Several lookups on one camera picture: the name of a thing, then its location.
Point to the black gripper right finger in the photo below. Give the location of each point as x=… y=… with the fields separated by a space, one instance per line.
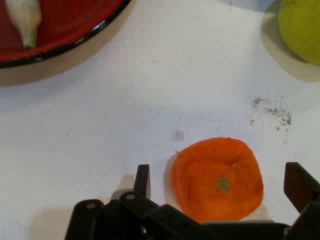
x=300 y=190

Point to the orange tangerine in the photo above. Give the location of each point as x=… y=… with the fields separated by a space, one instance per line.
x=217 y=180

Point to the red enamel bowl black rim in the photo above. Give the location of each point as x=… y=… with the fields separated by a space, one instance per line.
x=70 y=22

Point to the white garlic-like vegetable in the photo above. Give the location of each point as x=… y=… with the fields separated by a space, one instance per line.
x=26 y=20

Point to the yellow-green round fruit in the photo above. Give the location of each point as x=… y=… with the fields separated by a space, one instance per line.
x=301 y=27

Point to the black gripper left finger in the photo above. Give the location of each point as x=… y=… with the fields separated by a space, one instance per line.
x=140 y=215

